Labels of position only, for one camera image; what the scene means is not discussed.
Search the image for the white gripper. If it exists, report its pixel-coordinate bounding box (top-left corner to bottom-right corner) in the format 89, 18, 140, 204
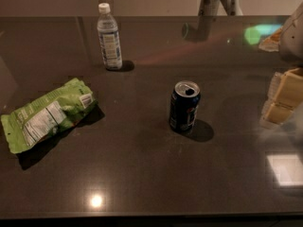
259, 2, 303, 129

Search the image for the blue pepsi can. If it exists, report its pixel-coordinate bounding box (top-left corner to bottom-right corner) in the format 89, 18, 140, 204
169, 80, 201, 132

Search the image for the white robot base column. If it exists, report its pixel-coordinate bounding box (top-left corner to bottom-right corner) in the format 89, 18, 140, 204
198, 0, 242, 16

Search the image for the clear plastic water bottle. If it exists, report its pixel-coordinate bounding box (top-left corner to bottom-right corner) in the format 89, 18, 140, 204
97, 3, 122, 70

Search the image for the green chip bag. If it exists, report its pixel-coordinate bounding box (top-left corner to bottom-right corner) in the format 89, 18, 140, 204
1, 78, 97, 154

